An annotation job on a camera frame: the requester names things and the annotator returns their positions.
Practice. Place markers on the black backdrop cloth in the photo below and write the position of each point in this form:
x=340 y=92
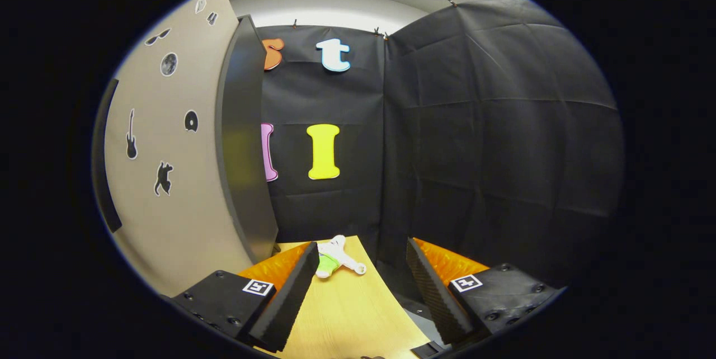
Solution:
x=492 y=141

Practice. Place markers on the beige cabinet door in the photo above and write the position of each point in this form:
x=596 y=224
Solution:
x=184 y=225

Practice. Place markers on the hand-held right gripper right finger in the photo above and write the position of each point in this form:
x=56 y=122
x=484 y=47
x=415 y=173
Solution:
x=436 y=297

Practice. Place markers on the white and green plush toy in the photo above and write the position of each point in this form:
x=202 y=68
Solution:
x=330 y=261

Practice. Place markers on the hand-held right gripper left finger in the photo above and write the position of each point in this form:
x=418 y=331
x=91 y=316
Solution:
x=288 y=297

